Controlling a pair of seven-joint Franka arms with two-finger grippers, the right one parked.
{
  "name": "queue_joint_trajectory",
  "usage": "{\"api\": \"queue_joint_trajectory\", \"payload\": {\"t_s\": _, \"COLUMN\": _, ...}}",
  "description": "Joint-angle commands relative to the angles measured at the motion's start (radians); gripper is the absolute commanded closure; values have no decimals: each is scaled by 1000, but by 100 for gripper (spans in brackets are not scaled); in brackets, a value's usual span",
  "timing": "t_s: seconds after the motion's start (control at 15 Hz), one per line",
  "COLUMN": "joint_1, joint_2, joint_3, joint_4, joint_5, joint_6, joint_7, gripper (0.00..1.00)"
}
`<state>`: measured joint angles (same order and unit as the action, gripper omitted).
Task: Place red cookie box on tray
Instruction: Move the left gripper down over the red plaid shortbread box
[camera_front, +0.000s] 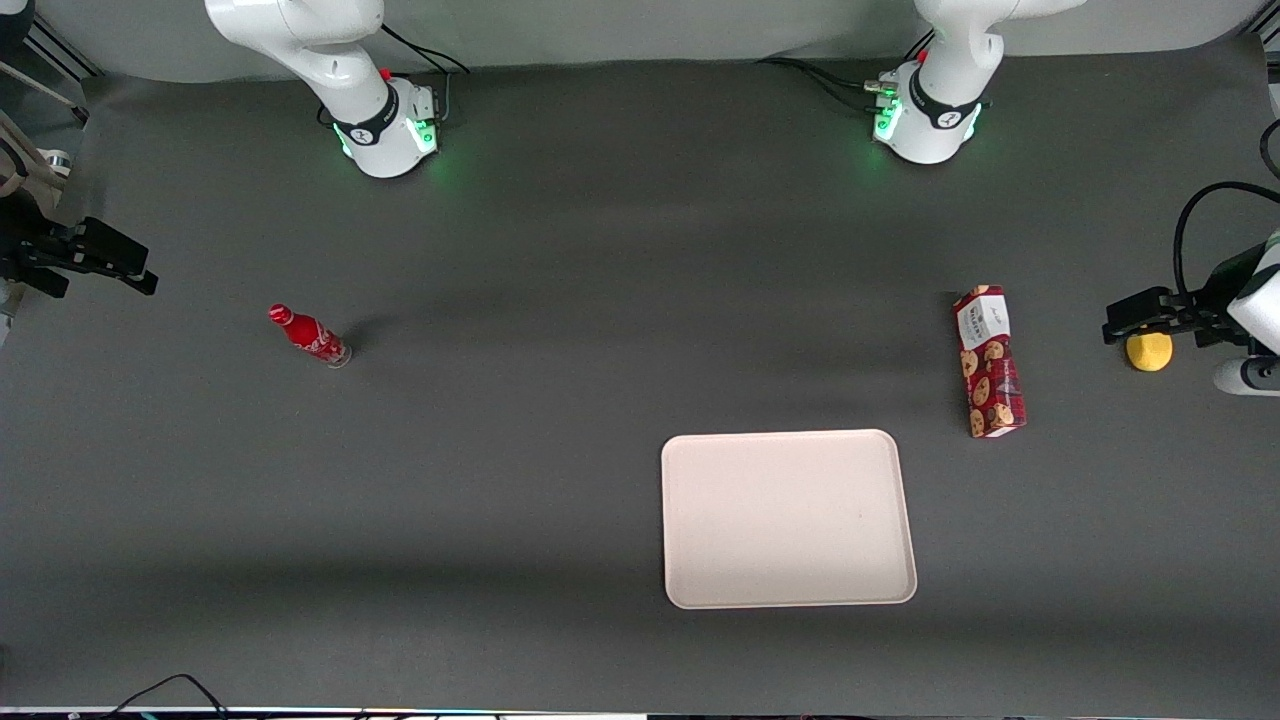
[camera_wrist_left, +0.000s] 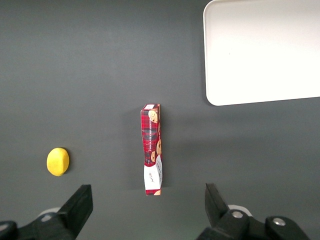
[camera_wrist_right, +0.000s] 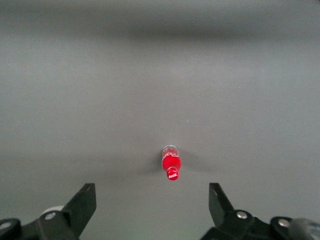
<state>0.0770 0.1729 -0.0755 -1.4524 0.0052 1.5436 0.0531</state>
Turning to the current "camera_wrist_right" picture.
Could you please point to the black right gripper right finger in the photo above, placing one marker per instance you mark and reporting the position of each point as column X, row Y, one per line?
column 221, row 210

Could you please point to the red cola bottle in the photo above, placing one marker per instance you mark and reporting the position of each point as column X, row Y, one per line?
column 171, row 162

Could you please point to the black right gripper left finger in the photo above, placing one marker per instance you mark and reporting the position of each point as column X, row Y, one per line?
column 80, row 207

